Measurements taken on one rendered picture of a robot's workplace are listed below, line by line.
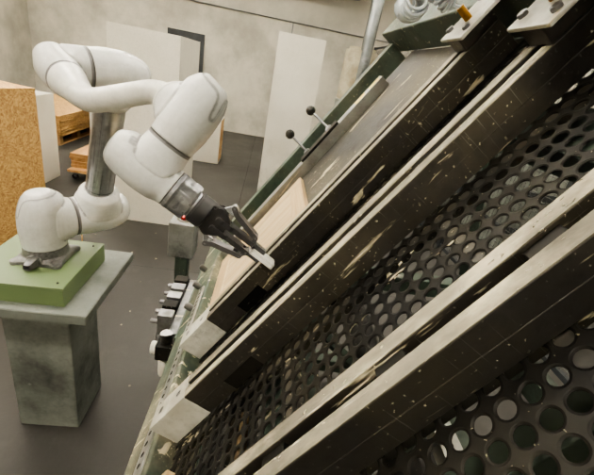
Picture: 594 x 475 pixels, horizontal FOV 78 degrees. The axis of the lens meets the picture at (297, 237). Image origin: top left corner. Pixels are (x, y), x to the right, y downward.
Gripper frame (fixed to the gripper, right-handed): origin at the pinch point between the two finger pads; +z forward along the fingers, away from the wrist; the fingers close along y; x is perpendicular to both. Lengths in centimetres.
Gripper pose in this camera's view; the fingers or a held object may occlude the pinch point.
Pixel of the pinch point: (261, 256)
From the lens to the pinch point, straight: 90.7
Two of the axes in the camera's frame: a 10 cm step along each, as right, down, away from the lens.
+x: -0.3, -4.2, 9.1
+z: 7.4, 6.0, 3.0
